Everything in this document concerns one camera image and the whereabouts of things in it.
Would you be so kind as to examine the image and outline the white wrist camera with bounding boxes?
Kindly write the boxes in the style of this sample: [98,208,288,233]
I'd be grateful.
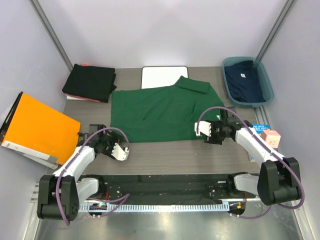
[111,143,130,161]
[194,121,212,137]

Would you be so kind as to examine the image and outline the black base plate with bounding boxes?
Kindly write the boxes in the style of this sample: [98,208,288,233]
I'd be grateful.
[92,174,255,206]

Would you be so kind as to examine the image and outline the blue children's book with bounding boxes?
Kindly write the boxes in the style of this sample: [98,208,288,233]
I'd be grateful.
[253,123,271,136]

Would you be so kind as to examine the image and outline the orange binder folder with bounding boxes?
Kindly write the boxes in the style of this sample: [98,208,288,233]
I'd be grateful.
[0,92,81,169]

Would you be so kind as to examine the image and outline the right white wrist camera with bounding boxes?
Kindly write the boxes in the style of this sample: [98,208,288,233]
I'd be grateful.
[194,121,212,137]

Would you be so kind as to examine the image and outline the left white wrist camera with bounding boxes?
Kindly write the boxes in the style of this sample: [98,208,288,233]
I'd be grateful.
[111,143,130,161]

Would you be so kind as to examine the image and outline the aluminium frame rail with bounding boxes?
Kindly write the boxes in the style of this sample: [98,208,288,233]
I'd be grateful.
[30,179,305,204]

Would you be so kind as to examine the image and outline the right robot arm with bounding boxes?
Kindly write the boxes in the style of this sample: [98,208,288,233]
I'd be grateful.
[194,106,305,210]

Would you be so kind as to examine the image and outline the white folded t shirt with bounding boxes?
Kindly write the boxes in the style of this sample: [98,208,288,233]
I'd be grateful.
[66,95,100,103]

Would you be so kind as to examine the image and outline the black folded t shirt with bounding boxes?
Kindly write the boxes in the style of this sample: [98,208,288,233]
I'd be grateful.
[62,64,117,103]

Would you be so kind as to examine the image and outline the navy blue t shirt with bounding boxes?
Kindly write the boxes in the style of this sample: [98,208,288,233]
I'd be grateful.
[224,60,266,103]

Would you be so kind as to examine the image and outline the teal plastic basket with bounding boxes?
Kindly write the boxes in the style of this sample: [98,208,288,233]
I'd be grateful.
[222,56,274,108]

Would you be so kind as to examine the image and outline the pink cube toy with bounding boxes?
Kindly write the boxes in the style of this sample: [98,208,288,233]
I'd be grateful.
[260,129,281,149]

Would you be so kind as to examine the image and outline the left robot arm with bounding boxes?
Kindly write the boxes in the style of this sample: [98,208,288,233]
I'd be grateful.
[36,124,130,225]

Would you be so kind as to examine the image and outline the white folding board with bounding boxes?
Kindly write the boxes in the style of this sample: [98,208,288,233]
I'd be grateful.
[141,66,189,89]

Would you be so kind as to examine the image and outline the green t shirt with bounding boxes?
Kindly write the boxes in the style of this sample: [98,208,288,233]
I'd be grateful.
[110,76,224,143]

